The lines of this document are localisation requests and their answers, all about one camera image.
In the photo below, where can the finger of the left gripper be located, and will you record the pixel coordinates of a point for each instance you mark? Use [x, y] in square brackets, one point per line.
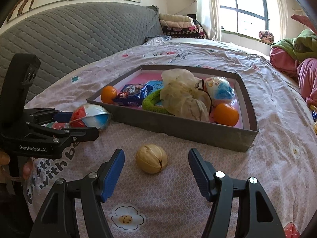
[38, 133]
[46, 115]

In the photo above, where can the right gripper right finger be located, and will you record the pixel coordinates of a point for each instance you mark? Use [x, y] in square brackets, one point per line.
[256, 215]

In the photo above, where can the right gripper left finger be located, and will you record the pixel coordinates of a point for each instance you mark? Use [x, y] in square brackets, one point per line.
[57, 215]

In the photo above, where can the orange mandarin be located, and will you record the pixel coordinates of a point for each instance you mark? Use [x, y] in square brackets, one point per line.
[108, 94]
[225, 114]

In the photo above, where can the blue oreo cookie pack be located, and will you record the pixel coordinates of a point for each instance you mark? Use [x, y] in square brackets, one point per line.
[134, 94]

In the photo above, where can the cream mesh scrunchie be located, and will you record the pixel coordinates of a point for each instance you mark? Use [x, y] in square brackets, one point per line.
[183, 95]

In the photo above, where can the red blue ball snack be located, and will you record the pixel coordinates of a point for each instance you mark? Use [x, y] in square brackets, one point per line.
[219, 90]

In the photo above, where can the person left hand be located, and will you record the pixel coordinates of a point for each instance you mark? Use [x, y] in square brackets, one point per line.
[26, 169]

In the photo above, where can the grey quilted headboard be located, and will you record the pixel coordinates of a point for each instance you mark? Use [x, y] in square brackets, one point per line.
[69, 37]

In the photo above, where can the walnut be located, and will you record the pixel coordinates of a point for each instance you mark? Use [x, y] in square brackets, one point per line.
[151, 158]

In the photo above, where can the pink strawberry bedsheet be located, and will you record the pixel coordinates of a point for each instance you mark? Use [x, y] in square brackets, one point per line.
[169, 204]

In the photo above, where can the snack packets by quilt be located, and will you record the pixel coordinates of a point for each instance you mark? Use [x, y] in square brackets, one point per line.
[314, 115]

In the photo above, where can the pink quilt pile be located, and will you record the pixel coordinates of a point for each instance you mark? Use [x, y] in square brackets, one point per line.
[303, 72]

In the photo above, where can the folded blankets stack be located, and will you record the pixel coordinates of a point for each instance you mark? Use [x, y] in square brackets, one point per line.
[179, 26]

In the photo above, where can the green blanket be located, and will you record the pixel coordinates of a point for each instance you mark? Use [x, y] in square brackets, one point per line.
[302, 47]

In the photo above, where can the floral bag on sill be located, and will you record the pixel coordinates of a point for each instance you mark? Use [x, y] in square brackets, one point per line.
[266, 37]

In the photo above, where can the white curtain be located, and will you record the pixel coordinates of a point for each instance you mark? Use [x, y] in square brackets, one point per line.
[208, 16]

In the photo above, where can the pink pillow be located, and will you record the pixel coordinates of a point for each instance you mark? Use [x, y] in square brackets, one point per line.
[305, 21]

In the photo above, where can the window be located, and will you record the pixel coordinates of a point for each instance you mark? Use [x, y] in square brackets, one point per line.
[246, 17]

